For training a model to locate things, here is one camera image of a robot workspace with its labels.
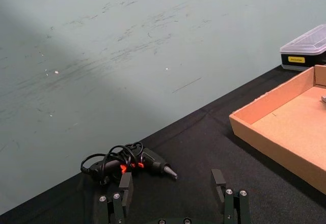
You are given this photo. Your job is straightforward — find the black table cloth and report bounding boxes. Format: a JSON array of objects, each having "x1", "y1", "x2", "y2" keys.
[{"x1": 0, "y1": 64, "x2": 326, "y2": 224}]

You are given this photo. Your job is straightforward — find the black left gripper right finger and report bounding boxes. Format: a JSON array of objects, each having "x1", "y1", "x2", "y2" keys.
[{"x1": 210, "y1": 169, "x2": 251, "y2": 224}]

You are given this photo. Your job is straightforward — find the black corded tool orange parts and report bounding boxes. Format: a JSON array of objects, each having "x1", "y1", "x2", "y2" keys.
[{"x1": 80, "y1": 142, "x2": 179, "y2": 186}]

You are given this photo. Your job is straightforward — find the clear plastic case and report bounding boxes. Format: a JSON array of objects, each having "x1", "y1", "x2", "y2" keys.
[{"x1": 279, "y1": 23, "x2": 326, "y2": 71}]

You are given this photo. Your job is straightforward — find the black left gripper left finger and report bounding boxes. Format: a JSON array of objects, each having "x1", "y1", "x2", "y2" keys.
[{"x1": 98, "y1": 172, "x2": 134, "y2": 224}]

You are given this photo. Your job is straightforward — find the shallow brown cardboard tray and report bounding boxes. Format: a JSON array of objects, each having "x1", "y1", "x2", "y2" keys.
[{"x1": 229, "y1": 64, "x2": 326, "y2": 195}]

